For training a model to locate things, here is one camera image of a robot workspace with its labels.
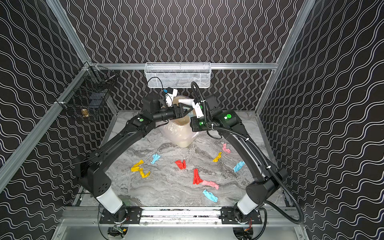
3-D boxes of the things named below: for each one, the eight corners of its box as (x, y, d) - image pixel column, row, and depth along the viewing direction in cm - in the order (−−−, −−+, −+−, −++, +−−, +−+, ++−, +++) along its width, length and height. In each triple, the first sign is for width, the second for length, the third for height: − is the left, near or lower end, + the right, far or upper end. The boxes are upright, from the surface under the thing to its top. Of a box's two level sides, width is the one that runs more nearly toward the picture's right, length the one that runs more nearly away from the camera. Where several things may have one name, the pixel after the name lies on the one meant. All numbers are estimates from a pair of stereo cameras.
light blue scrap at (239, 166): (236, 173, 91) (237, 171, 89) (231, 169, 92) (232, 167, 91) (245, 164, 94) (246, 162, 93) (240, 160, 96) (241, 159, 94)
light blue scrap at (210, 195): (201, 193, 84) (201, 191, 82) (204, 189, 85) (204, 187, 83) (216, 203, 80) (216, 202, 78) (218, 199, 82) (219, 198, 80)
